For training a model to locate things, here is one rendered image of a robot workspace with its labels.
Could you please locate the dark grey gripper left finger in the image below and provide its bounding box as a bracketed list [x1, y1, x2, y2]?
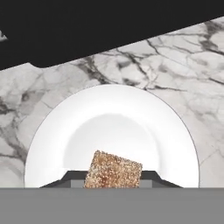
[39, 170, 88, 189]

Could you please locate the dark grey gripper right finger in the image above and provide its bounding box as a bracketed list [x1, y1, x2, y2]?
[139, 170, 184, 189]

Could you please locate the white saucer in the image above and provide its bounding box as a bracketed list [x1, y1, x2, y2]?
[24, 84, 200, 189]

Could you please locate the black hob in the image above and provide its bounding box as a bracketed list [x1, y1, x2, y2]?
[0, 0, 224, 71]

